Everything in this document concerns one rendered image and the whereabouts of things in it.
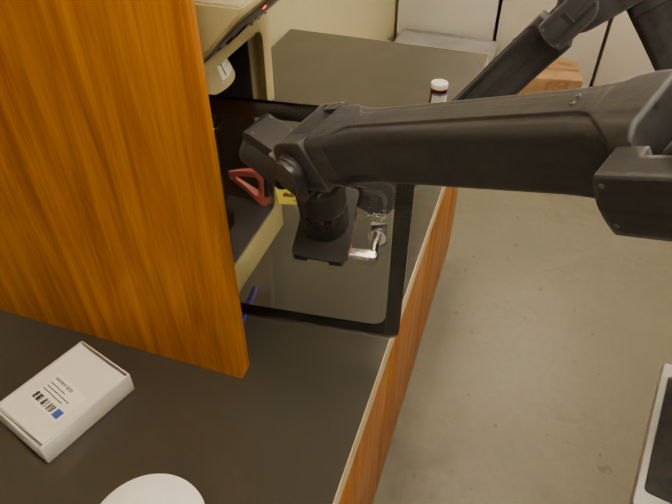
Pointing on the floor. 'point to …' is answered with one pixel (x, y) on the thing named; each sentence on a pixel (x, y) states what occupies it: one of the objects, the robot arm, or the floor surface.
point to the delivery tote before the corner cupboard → (449, 42)
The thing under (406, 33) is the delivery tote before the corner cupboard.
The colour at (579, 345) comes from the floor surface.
